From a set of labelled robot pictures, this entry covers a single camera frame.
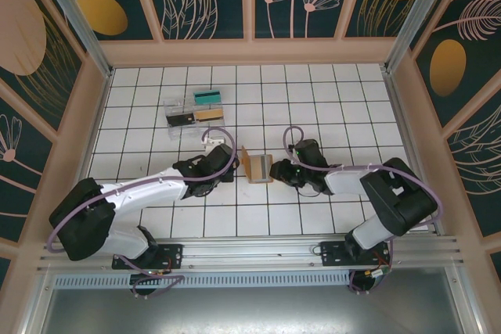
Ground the orange clear zip pouch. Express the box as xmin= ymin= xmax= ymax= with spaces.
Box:
xmin=240 ymin=145 xmax=276 ymax=186

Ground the gold credit card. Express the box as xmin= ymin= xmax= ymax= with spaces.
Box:
xmin=194 ymin=109 xmax=225 ymax=124

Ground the black credit card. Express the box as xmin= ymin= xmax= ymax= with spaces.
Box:
xmin=166 ymin=113 xmax=195 ymax=129

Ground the clear acrylic organiser tray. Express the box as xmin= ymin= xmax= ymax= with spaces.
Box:
xmin=163 ymin=95 xmax=229 ymax=142

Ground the grey sheet metal panel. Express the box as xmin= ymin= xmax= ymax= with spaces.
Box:
xmin=38 ymin=267 xmax=473 ymax=334

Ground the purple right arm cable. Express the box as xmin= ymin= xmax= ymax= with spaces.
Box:
xmin=282 ymin=125 xmax=445 ymax=296

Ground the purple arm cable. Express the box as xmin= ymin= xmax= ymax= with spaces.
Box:
xmin=46 ymin=127 xmax=240 ymax=299
xmin=282 ymin=125 xmax=445 ymax=296

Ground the aluminium mounting rail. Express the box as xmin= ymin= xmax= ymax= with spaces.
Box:
xmin=37 ymin=235 xmax=467 ymax=273

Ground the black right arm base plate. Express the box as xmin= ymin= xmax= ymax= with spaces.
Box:
xmin=319 ymin=239 xmax=393 ymax=269

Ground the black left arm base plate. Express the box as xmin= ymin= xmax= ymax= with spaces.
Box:
xmin=112 ymin=242 xmax=185 ymax=271

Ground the aluminium side rail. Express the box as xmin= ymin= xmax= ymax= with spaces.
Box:
xmin=80 ymin=69 xmax=116 ymax=182
xmin=381 ymin=63 xmax=446 ymax=235

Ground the slotted grey cable duct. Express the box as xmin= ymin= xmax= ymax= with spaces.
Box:
xmin=52 ymin=272 xmax=352 ymax=289

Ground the aluminium corner post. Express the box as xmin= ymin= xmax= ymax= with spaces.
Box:
xmin=384 ymin=0 xmax=459 ymax=74
xmin=31 ymin=0 xmax=115 ymax=79

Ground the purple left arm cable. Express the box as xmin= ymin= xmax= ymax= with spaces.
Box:
xmin=46 ymin=127 xmax=240 ymax=299

